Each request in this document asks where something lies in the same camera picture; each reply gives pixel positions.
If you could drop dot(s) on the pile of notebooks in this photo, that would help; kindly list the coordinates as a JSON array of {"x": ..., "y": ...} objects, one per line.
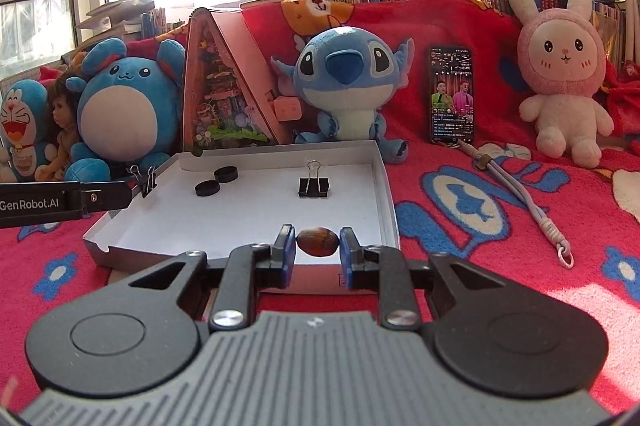
[{"x": 115, "y": 16}]

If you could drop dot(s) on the black smartphone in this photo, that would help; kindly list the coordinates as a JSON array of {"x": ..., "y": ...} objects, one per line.
[{"x": 450, "y": 96}]

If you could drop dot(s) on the small pink switch box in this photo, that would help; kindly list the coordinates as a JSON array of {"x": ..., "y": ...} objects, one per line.
[{"x": 287, "y": 108}]

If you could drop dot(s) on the pink bunny plush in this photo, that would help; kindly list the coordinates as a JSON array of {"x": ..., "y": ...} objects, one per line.
[{"x": 560, "y": 56}]

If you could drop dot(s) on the round blue mouse plush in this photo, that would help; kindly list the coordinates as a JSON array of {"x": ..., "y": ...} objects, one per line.
[{"x": 125, "y": 106}]

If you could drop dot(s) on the blue alien plush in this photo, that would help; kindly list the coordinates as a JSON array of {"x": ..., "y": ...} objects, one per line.
[{"x": 345, "y": 71}]

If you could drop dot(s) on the white cardboard box tray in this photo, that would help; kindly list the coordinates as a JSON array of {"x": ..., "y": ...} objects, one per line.
[{"x": 240, "y": 216}]

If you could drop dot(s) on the pink triangular miniature house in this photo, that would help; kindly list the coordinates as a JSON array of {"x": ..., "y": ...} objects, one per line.
[{"x": 215, "y": 106}]

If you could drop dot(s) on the black round cap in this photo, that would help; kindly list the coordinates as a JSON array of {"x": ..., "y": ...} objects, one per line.
[
  {"x": 225, "y": 174},
  {"x": 207, "y": 189}
]

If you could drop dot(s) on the black binder clip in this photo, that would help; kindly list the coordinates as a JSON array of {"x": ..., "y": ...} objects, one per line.
[
  {"x": 148, "y": 186},
  {"x": 313, "y": 187}
]

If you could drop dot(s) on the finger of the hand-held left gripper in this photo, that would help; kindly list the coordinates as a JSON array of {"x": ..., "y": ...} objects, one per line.
[{"x": 107, "y": 195}]

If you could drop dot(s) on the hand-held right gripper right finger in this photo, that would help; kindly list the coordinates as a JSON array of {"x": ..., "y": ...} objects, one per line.
[{"x": 348, "y": 256}]

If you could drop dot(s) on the brown-haired doll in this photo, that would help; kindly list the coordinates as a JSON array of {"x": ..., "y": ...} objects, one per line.
[{"x": 60, "y": 111}]

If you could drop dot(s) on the brown walnut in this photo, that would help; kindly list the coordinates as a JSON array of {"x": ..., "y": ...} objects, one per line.
[{"x": 317, "y": 242}]

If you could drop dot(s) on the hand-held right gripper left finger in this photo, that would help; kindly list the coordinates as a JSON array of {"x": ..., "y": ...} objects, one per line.
[{"x": 286, "y": 256}]

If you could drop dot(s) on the red cloth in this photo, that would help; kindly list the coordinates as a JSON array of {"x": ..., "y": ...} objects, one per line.
[{"x": 625, "y": 106}]

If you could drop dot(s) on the blue cat robot plush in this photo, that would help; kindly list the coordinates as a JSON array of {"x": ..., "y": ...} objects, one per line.
[{"x": 20, "y": 116}]

